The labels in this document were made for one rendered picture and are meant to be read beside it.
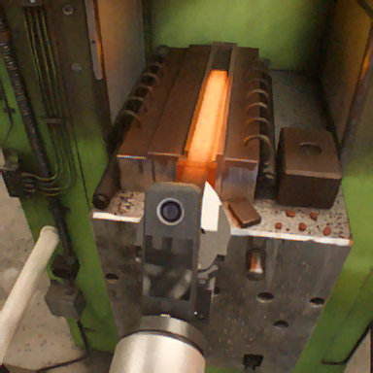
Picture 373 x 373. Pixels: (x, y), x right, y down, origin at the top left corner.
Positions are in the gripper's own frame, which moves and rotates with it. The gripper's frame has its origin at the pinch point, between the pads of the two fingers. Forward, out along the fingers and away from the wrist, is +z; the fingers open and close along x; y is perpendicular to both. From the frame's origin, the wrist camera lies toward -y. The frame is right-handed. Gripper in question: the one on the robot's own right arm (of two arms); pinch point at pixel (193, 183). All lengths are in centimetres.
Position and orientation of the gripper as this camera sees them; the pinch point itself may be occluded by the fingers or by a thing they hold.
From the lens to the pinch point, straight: 46.1
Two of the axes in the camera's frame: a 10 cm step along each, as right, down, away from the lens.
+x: 9.9, 0.9, -1.2
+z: 1.5, -6.3, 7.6
